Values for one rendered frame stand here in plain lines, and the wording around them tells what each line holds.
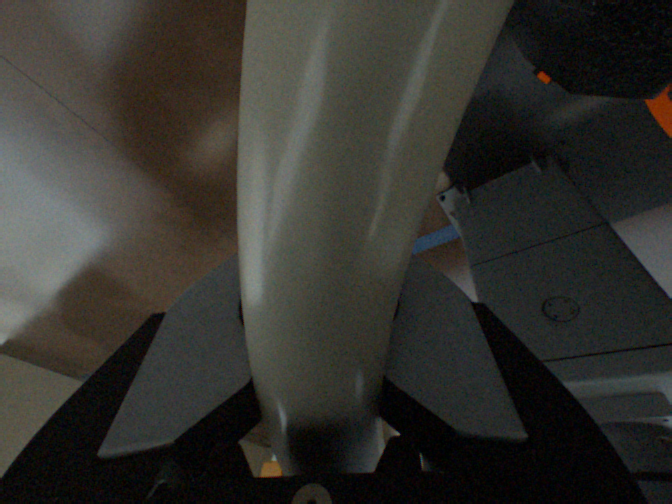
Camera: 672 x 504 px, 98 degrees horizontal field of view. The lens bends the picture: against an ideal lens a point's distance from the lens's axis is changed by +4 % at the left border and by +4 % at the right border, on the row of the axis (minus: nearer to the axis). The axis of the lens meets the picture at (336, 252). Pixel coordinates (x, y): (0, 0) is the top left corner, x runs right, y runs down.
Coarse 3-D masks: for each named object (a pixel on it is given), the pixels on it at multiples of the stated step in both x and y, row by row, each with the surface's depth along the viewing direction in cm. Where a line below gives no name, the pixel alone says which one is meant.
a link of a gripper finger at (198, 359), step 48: (192, 288) 9; (192, 336) 7; (240, 336) 7; (144, 384) 6; (192, 384) 6; (240, 384) 6; (144, 432) 5; (192, 432) 6; (240, 432) 7; (192, 480) 6
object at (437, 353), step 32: (416, 256) 11; (416, 288) 9; (448, 288) 9; (416, 320) 8; (448, 320) 8; (416, 352) 7; (448, 352) 7; (480, 352) 7; (384, 384) 7; (416, 384) 6; (448, 384) 6; (480, 384) 6; (384, 416) 7; (416, 416) 6; (448, 416) 6; (480, 416) 6; (512, 416) 6; (448, 448) 6
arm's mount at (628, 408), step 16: (592, 400) 70; (608, 400) 68; (624, 400) 67; (640, 400) 65; (656, 400) 64; (592, 416) 68; (608, 416) 67; (624, 416) 65; (640, 416) 64; (656, 416) 62
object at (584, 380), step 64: (448, 192) 130; (512, 192) 113; (576, 192) 96; (512, 256) 96; (576, 256) 83; (512, 320) 83; (576, 320) 74; (640, 320) 66; (576, 384) 67; (640, 384) 62
